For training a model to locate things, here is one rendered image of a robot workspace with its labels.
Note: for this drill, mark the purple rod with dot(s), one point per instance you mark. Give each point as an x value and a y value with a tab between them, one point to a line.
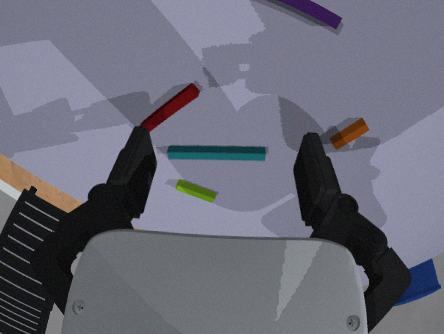
316	11

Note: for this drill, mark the dark red rod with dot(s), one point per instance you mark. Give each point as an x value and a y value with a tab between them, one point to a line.
170	107

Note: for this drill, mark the orange rod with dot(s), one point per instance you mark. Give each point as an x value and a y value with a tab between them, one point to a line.
350	133

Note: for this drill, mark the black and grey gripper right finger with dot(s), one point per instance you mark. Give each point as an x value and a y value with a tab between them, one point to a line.
321	201

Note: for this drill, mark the lime green rod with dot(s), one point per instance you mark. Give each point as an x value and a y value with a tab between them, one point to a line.
195	191

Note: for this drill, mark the turquoise rod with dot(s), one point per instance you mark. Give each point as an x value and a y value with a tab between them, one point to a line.
217	153

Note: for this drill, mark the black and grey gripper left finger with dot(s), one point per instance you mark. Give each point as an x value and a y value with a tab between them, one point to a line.
124	195

